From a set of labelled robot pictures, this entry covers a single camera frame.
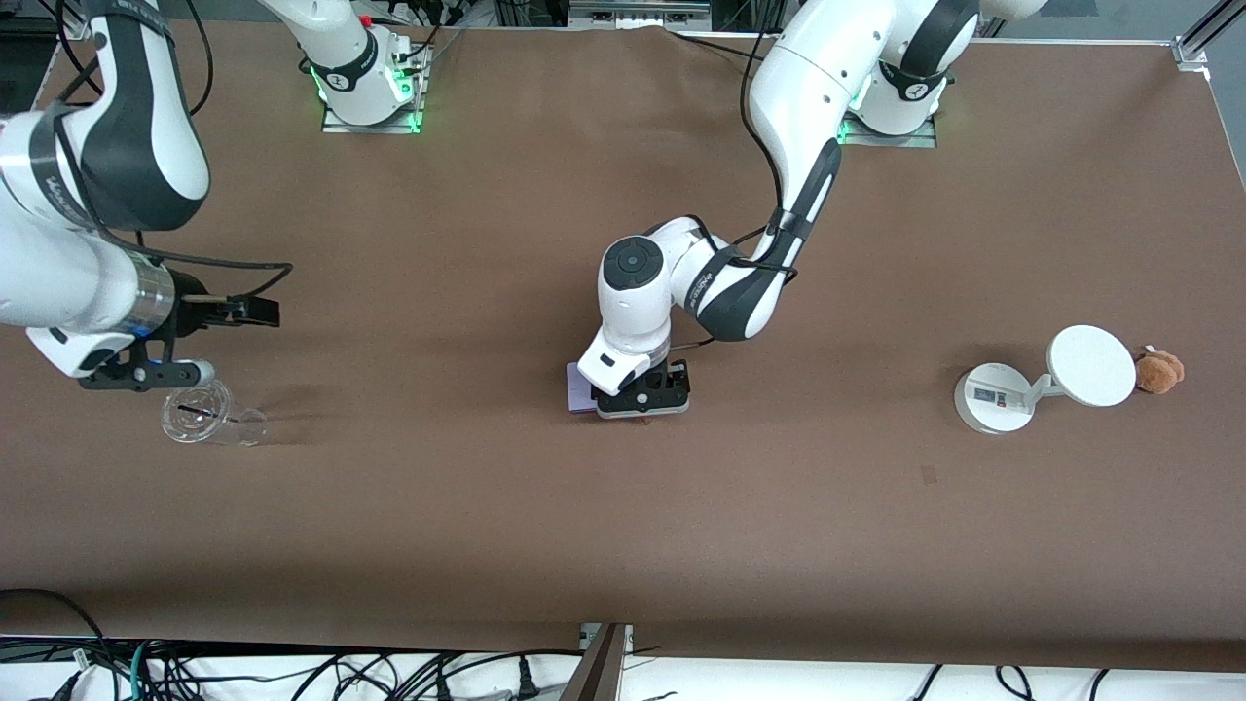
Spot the lilac Huawei phone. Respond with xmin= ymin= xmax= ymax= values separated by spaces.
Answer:
xmin=567 ymin=363 xmax=600 ymax=417

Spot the clear plastic cup with lid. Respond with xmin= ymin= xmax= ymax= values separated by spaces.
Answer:
xmin=161 ymin=378 xmax=269 ymax=447

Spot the brown table cover sheet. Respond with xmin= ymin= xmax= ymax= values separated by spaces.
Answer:
xmin=0 ymin=18 xmax=1246 ymax=673

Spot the aluminium profile beam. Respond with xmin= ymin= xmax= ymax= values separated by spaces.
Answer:
xmin=560 ymin=623 xmax=634 ymax=701

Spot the black left camera mount bracket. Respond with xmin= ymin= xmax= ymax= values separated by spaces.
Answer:
xmin=596 ymin=387 xmax=690 ymax=415

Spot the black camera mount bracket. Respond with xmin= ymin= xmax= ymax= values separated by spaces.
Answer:
xmin=78 ymin=358 xmax=196 ymax=392
xmin=596 ymin=387 xmax=690 ymax=415

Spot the black right camera mount bracket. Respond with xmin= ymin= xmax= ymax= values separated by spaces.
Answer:
xmin=78 ymin=358 xmax=196 ymax=392

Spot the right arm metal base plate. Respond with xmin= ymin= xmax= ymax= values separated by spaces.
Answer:
xmin=321 ymin=44 xmax=429 ymax=135

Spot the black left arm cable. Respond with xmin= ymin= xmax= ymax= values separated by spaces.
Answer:
xmin=672 ymin=29 xmax=848 ymax=351

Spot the black looped floor cable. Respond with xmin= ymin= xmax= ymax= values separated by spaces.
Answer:
xmin=0 ymin=587 xmax=108 ymax=673

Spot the black cable on table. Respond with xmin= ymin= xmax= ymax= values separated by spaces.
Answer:
xmin=672 ymin=32 xmax=770 ymax=61

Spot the aluminium frame rail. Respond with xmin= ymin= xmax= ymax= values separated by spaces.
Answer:
xmin=568 ymin=0 xmax=714 ymax=28

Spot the brown plush keychain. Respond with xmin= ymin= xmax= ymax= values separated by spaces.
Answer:
xmin=1132 ymin=346 xmax=1186 ymax=395

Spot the aluminium corner post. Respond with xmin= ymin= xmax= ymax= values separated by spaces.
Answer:
xmin=1173 ymin=0 xmax=1246 ymax=71

